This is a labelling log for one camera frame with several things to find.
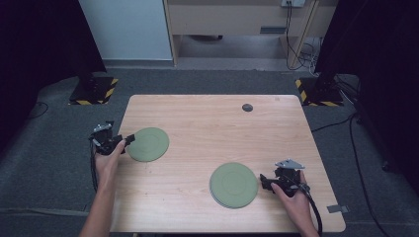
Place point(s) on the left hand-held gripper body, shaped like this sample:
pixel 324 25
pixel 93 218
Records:
pixel 103 141

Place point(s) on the person's left hand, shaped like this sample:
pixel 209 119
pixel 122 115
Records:
pixel 107 168

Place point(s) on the grey tape strip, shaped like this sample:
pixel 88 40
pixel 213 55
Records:
pixel 337 208

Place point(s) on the person's right hand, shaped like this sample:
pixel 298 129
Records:
pixel 298 207

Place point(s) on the black stand base striped tape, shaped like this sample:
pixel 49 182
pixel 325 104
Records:
pixel 94 94
pixel 321 94

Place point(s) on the light wooden desk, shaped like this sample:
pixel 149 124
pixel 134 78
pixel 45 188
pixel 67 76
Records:
pixel 224 18

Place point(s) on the grey round table cap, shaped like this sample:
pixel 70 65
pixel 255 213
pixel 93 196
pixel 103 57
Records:
pixel 247 107

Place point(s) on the green round plate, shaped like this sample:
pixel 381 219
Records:
pixel 150 144
pixel 234 185

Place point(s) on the black curtain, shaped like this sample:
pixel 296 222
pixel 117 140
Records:
pixel 378 49
pixel 39 49

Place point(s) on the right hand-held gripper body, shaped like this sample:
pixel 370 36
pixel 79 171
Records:
pixel 288 176

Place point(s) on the grey power strip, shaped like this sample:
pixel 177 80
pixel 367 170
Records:
pixel 293 2

